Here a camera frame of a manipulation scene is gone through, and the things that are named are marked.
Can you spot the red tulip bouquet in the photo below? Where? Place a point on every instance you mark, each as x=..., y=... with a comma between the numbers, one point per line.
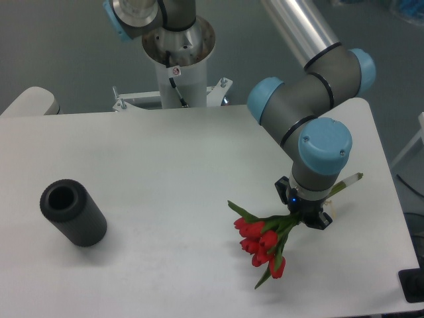
x=264, y=238

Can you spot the white furniture frame right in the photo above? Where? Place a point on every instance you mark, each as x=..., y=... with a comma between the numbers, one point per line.
x=412, y=147

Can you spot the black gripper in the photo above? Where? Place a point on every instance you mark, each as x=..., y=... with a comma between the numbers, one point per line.
x=307, y=204

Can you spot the white metal base frame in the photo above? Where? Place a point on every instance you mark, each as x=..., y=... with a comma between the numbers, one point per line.
x=132, y=99

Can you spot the black device at table edge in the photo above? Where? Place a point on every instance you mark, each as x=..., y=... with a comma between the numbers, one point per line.
x=412, y=284

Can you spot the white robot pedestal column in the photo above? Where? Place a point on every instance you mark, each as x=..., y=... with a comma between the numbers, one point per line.
x=180, y=61

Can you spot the black ribbed cylindrical vase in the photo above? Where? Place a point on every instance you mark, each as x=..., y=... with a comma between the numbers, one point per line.
x=68, y=206

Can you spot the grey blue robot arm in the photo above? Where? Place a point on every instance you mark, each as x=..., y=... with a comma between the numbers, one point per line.
x=294, y=115

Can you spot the white rounded chair back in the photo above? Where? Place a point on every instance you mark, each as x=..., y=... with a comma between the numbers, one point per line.
x=34, y=101

